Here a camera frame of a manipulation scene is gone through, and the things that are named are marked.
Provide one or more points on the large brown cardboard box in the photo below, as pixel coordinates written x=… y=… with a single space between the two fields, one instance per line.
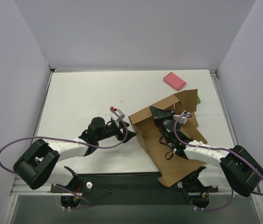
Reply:
x=164 y=150

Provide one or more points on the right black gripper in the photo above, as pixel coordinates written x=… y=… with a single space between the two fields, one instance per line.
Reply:
x=159 y=116

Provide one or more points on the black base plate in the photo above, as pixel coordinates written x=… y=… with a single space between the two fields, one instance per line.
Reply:
x=135 y=189

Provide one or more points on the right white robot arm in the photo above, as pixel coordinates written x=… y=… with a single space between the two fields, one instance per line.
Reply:
x=228 y=167

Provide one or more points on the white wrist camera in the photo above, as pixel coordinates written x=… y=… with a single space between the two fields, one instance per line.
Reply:
x=117 y=116
x=182 y=118

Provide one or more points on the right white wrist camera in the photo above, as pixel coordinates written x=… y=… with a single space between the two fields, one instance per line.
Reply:
x=182 y=118

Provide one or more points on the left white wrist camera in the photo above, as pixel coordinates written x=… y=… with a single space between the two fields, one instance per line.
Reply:
x=117 y=116

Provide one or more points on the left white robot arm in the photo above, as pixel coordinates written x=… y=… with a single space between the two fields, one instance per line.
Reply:
x=38 y=165

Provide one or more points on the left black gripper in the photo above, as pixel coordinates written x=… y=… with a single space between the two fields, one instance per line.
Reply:
x=120 y=131

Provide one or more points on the pink paper box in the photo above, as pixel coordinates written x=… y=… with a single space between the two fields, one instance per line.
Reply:
x=174 y=81

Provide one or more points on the aluminium frame rail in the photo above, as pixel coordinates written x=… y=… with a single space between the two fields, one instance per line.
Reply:
x=75 y=97

